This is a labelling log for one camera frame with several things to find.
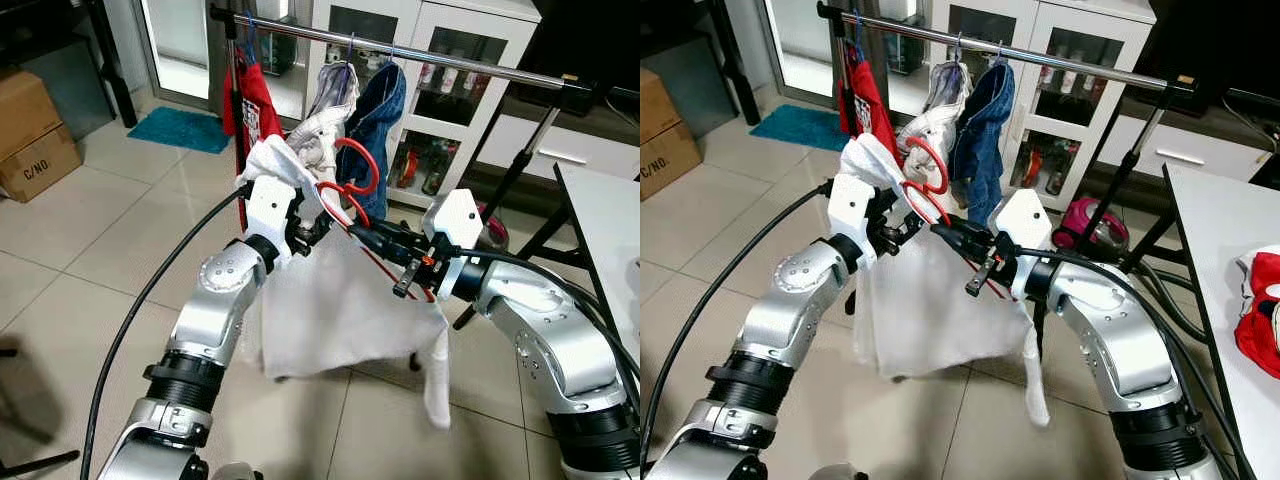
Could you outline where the red plastic clothes hanger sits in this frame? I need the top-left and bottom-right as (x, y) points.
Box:
(315, 137), (439, 303)
(900, 135), (1011, 301)

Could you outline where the plain white cloth garment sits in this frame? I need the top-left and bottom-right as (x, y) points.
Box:
(838, 132), (1051, 429)
(235, 135), (456, 431)

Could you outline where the pink vacuum cleaner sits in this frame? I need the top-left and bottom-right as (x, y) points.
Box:
(1050, 196), (1131, 253)
(478, 203), (511, 251)

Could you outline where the white grey hanging garment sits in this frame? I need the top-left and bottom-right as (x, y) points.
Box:
(288, 62), (361, 183)
(897, 60), (969, 166)

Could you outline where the blue denim hanging garment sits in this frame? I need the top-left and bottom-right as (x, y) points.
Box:
(950, 62), (1019, 226)
(348, 62), (409, 216)

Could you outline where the red printed hanging garment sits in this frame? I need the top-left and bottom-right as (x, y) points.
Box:
(222, 58), (288, 201)
(838, 55), (901, 161)

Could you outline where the teal floor mat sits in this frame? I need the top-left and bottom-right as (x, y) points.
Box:
(750, 104), (851, 153)
(127, 106), (233, 155)

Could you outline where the long white table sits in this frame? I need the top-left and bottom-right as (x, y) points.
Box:
(555, 163), (641, 366)
(1163, 162), (1280, 480)

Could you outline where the grey framed glass door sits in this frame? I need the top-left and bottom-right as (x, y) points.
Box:
(135, 0), (223, 103)
(765, 0), (839, 101)

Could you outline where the printed brown cardboard box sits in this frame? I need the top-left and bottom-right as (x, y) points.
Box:
(0, 125), (84, 204)
(640, 122), (703, 201)

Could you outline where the plain brown cardboard box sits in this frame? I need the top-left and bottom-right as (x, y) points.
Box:
(640, 70), (684, 143)
(0, 68), (64, 161)

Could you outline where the black flat screen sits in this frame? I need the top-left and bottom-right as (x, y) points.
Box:
(510, 0), (641, 93)
(1145, 0), (1280, 113)

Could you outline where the red white crumpled garment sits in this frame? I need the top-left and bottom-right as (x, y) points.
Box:
(1235, 248), (1280, 381)

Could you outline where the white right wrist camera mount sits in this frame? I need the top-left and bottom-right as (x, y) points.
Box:
(420, 188), (488, 273)
(990, 188), (1053, 301)

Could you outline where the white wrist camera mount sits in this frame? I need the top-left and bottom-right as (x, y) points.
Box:
(243, 175), (301, 263)
(420, 188), (488, 273)
(990, 188), (1053, 301)
(828, 172), (881, 263)

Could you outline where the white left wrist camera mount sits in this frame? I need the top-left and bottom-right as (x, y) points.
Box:
(243, 175), (301, 263)
(828, 172), (881, 263)

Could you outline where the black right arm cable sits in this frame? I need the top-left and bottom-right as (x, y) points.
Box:
(462, 248), (641, 421)
(1035, 246), (1261, 480)

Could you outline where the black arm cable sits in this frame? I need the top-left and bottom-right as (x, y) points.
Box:
(462, 248), (641, 421)
(80, 180), (256, 480)
(640, 180), (836, 471)
(1035, 246), (1261, 480)

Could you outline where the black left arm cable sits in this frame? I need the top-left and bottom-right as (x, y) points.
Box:
(640, 180), (836, 471)
(80, 180), (256, 480)

